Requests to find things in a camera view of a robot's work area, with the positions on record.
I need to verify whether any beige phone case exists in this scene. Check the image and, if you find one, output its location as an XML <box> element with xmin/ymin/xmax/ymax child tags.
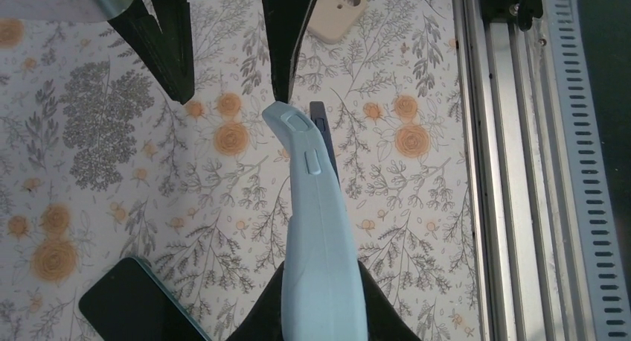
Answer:
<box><xmin>305</xmin><ymin>0</ymin><xmax>368</xmax><ymax>44</ymax></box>

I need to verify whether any black phone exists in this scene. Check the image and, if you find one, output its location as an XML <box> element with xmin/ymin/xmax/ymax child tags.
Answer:
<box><xmin>78</xmin><ymin>257</ymin><xmax>210</xmax><ymax>340</ymax></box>

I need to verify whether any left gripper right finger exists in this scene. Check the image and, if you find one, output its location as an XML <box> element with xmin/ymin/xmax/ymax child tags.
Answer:
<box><xmin>261</xmin><ymin>0</ymin><xmax>317</xmax><ymax>103</ymax></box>

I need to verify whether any aluminium rail frame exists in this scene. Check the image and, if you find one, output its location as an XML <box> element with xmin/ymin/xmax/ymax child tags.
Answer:
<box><xmin>453</xmin><ymin>0</ymin><xmax>630</xmax><ymax>340</ymax></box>

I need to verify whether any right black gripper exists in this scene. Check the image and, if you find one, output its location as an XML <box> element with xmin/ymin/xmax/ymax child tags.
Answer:
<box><xmin>229</xmin><ymin>264</ymin><xmax>418</xmax><ymax>340</ymax></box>

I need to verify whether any floral table mat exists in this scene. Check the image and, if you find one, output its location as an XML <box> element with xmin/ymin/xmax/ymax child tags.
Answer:
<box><xmin>1</xmin><ymin>0</ymin><xmax>481</xmax><ymax>340</ymax></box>

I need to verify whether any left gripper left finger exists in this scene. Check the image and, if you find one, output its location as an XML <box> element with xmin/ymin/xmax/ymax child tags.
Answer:
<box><xmin>108</xmin><ymin>0</ymin><xmax>195</xmax><ymax>104</ymax></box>

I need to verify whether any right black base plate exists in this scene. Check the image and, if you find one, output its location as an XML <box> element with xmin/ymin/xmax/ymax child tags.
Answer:
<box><xmin>480</xmin><ymin>0</ymin><xmax>543</xmax><ymax>31</ymax></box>

